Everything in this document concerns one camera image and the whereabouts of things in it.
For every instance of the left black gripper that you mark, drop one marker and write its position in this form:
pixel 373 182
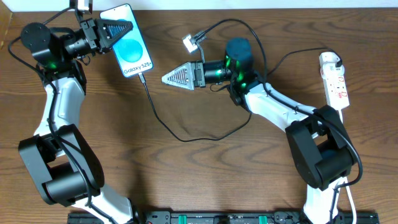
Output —
pixel 92 34

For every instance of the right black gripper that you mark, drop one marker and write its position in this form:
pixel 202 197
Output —
pixel 198 74

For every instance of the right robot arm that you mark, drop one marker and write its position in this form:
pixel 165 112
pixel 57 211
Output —
pixel 321 149

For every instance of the white charger plug adapter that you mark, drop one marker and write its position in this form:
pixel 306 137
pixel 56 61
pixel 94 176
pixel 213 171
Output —
pixel 330 70

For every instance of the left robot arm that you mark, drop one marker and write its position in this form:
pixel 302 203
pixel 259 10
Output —
pixel 62 165

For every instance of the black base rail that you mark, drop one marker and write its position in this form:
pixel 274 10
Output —
pixel 165 217

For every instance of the white power strip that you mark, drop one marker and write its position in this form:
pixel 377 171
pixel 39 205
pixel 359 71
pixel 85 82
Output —
pixel 335 88

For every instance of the blue Galaxy smartphone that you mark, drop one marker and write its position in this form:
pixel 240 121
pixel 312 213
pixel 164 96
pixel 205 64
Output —
pixel 131 51

